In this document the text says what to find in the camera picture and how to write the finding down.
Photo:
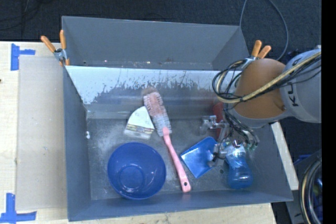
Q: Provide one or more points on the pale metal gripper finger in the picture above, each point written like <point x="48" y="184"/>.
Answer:
<point x="211" y="123"/>
<point x="217" y="152"/>

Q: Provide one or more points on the red flat object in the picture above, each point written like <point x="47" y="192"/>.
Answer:
<point x="218" y="112"/>

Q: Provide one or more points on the blue plastic scoop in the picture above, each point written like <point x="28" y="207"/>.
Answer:
<point x="197" y="157"/>

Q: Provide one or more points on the blue plastic bottle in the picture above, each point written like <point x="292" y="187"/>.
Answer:
<point x="240" y="173"/>

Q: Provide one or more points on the pink bottle brush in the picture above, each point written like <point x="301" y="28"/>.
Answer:
<point x="168" y="136"/>

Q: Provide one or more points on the white triangular packet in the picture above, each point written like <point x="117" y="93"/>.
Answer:
<point x="140" y="119"/>

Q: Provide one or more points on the blue bowl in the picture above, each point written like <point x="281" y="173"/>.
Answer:
<point x="136" y="170"/>

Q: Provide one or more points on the small white scrap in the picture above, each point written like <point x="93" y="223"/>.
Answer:
<point x="88" y="135"/>

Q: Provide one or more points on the grey metal bin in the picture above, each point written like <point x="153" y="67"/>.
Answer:
<point x="105" y="44"/>

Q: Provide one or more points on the pale flat board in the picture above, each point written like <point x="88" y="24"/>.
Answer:
<point x="39" y="126"/>

